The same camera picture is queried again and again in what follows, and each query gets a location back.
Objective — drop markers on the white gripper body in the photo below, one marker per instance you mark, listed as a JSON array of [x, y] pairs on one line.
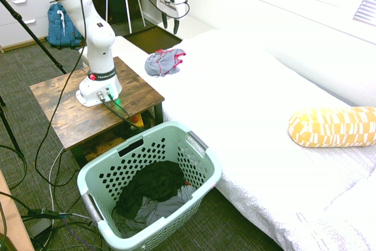
[[170, 10]]

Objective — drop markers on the grey power adapter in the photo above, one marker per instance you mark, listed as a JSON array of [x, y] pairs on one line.
[[39, 228]]

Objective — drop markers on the yellow white patterned bolster pillow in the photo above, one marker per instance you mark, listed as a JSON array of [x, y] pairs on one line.
[[332, 127]]

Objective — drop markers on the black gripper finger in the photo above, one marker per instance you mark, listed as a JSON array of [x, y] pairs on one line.
[[176, 27], [166, 21]]

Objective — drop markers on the yellow emergency stop button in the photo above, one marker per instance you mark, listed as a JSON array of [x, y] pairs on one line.
[[137, 121]]

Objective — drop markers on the grey garment with red trim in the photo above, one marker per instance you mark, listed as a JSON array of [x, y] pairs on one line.
[[163, 63]]

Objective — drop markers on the window blind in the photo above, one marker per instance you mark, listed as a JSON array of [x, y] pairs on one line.
[[366, 5]]

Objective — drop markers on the blue backpack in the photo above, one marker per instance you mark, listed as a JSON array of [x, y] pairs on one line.
[[58, 29]]

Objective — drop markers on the mint green laundry basket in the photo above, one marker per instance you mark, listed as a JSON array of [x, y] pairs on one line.
[[202, 171]]

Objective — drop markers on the white drawer dresser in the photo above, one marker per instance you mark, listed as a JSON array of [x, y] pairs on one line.
[[20, 7]]

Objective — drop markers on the black camera tripod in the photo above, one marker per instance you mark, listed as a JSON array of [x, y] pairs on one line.
[[32, 36]]

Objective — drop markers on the light wooden furniture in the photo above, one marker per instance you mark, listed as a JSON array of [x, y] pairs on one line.
[[14, 221]]

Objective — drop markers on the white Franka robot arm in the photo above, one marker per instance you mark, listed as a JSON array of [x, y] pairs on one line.
[[98, 36]]

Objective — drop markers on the white pole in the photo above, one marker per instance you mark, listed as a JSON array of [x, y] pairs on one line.
[[127, 1]]

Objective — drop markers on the black tripod leg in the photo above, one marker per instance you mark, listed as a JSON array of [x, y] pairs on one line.
[[10, 130]]

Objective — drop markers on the white bed mattress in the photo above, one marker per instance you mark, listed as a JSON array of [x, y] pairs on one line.
[[249, 110]]

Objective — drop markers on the rustic wooden side table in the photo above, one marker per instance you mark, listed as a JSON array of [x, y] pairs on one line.
[[73, 118]]

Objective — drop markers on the small red cloth item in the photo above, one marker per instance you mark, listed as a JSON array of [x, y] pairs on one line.
[[187, 184]]

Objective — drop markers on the white sofa backrest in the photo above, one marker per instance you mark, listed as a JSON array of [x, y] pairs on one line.
[[323, 66]]

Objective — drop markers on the black garment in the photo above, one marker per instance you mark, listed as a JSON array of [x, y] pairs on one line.
[[155, 184]]

